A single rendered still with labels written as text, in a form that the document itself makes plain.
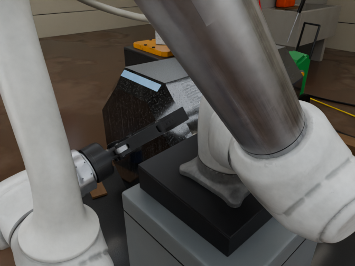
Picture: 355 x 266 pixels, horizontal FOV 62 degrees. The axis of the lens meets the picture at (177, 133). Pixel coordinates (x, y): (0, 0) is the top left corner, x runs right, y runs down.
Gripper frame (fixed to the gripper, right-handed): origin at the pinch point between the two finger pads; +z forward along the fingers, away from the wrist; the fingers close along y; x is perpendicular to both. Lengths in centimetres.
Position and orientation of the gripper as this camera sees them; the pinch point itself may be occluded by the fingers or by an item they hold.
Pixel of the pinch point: (167, 122)
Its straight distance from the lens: 67.6
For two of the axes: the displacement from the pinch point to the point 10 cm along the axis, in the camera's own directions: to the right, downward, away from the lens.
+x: -4.8, -8.7, -0.8
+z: 7.5, -4.5, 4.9
